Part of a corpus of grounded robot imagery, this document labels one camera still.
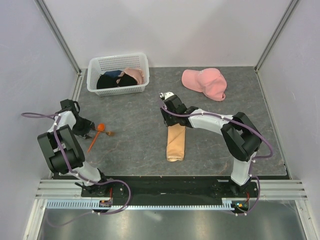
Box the orange handled spoon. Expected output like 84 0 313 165
87 123 106 153

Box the peach cloth napkin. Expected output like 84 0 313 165
166 124 186 162

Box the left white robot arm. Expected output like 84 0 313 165
37 99 110 197

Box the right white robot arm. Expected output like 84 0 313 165
159 92 262 197

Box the pink baseball cap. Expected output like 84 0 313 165
181 68 227 102

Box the light pink cap in basket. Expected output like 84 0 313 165
124 68 144 85

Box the black cap in basket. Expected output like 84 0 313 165
96 74 138 90

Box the blue cap in basket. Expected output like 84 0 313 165
103 70 122 78

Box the white plastic basket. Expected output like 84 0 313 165
86 52 150 97

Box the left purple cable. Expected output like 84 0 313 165
21 112 132 227

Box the purple cable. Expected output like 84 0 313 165
158 98 275 218
21 112 132 227

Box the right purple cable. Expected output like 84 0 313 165
158 98 275 218

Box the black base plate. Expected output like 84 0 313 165
81 176 258 205

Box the aluminium front rail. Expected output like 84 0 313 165
36 179 308 201

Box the white slotted cable duct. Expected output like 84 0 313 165
46 198 245 211

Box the left aluminium frame post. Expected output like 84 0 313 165
34 0 82 75

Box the aluminium frame post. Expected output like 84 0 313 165
254 0 300 73
34 0 82 75

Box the right aluminium frame post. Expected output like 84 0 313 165
254 0 300 73

